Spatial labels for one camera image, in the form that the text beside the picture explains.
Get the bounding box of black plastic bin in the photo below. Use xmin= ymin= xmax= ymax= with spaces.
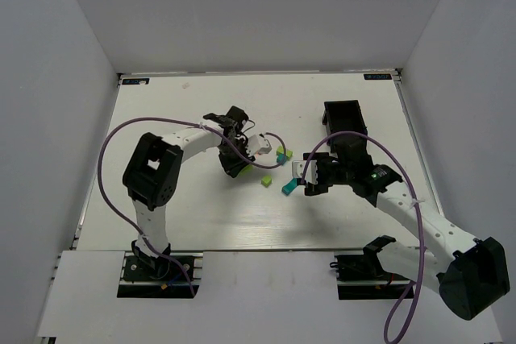
xmin=322 ymin=100 xmax=368 ymax=153

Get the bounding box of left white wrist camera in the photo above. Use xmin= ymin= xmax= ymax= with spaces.
xmin=246 ymin=134 xmax=272 ymax=157

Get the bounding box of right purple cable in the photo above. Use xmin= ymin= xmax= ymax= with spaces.
xmin=301 ymin=131 xmax=425 ymax=343

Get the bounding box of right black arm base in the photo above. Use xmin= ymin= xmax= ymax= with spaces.
xmin=329 ymin=235 xmax=410 ymax=300

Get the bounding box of lime green arch block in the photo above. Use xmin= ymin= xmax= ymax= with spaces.
xmin=237 ymin=164 xmax=253 ymax=176

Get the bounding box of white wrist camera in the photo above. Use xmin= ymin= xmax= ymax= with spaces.
xmin=291 ymin=160 xmax=318 ymax=184
xmin=246 ymin=134 xmax=272 ymax=157

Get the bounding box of lime green rectangular block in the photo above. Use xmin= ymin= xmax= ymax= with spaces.
xmin=276 ymin=146 xmax=293 ymax=160

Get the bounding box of blue corner label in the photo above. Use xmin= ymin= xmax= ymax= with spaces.
xmin=122 ymin=78 xmax=150 ymax=85
xmin=364 ymin=73 xmax=392 ymax=81

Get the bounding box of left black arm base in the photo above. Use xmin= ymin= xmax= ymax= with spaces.
xmin=116 ymin=253 xmax=202 ymax=300

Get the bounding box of teal arch block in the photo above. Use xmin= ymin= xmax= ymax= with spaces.
xmin=281 ymin=178 xmax=302 ymax=196

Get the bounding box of right blue corner label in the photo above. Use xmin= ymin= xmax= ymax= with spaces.
xmin=364 ymin=73 xmax=392 ymax=81

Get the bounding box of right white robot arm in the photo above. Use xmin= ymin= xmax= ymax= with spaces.
xmin=292 ymin=131 xmax=510 ymax=321

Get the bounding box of left blue corner label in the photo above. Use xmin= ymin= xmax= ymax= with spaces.
xmin=122 ymin=78 xmax=150 ymax=85

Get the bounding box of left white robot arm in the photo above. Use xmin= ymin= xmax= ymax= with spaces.
xmin=123 ymin=106 xmax=256 ymax=271

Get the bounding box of teal small cube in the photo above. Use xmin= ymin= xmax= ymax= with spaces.
xmin=277 ymin=154 xmax=288 ymax=165

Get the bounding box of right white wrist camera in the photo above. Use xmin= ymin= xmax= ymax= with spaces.
xmin=291 ymin=160 xmax=318 ymax=184

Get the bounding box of lime green small cube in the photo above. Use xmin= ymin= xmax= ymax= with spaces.
xmin=261 ymin=176 xmax=273 ymax=187

